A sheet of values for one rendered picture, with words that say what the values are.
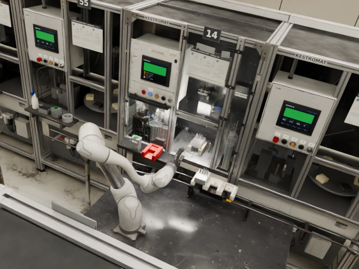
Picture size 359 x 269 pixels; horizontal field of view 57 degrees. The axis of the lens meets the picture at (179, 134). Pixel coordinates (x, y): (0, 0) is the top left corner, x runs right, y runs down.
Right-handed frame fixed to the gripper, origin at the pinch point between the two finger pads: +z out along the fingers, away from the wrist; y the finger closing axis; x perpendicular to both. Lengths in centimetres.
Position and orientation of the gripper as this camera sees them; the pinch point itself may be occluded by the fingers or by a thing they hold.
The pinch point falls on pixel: (182, 152)
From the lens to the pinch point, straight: 258.1
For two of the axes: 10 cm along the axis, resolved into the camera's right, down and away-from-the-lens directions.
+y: 1.3, -8.3, -5.4
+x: -9.1, -3.2, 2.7
